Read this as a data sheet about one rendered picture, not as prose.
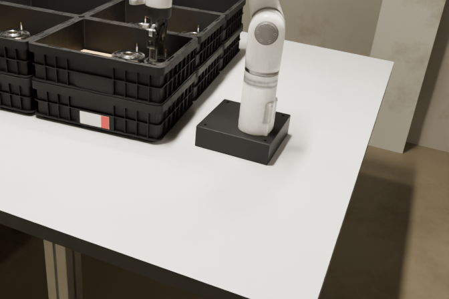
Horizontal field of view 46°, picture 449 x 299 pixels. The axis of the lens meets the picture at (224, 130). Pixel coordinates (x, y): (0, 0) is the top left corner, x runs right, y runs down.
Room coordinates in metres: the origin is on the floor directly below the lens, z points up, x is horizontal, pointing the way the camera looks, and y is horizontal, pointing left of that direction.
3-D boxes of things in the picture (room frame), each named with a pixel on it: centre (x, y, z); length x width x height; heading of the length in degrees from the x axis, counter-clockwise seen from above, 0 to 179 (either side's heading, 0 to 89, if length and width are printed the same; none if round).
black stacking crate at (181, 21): (1.75, 0.26, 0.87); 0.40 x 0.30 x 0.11; 76
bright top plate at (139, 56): (1.52, 0.32, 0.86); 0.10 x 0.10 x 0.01
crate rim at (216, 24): (1.75, 0.26, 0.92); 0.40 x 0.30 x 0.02; 76
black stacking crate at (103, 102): (1.45, 0.33, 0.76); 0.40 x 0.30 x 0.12; 76
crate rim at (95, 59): (1.45, 0.33, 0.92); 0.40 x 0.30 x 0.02; 76
